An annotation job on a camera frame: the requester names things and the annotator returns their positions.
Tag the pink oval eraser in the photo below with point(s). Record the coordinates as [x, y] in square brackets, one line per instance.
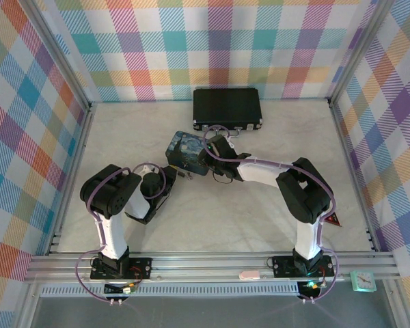
[249, 275]

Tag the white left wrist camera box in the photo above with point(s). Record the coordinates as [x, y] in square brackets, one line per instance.
[149, 168]

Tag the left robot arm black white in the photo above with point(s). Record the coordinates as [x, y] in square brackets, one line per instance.
[111, 194]

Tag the aluminium right side rail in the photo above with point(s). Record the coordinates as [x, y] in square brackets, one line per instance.
[352, 164]

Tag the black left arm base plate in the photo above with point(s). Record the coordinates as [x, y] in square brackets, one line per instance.
[140, 264]

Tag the aluminium right frame post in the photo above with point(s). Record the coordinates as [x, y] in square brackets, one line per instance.
[358, 51]

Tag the blue starry night print box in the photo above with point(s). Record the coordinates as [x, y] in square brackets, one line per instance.
[184, 150]

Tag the mint green square clock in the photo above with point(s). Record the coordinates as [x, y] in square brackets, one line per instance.
[363, 281]

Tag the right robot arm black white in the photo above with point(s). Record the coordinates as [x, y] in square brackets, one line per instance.
[304, 191]

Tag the aluminium left side rail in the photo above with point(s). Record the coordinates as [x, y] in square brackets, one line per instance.
[78, 153]

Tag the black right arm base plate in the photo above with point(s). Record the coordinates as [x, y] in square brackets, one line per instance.
[281, 266]

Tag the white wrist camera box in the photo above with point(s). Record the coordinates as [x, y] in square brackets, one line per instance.
[229, 141]
[149, 168]

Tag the aluminium left frame post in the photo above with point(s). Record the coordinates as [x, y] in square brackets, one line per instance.
[59, 51]

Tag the aluminium front frame rail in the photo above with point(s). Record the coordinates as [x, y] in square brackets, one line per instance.
[205, 266]

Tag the aluminium frame post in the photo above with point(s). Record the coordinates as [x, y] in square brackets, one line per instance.
[358, 51]
[59, 51]

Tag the red triangle warning sign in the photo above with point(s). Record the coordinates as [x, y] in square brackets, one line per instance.
[333, 221]

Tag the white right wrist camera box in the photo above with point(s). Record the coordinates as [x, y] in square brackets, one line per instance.
[229, 141]

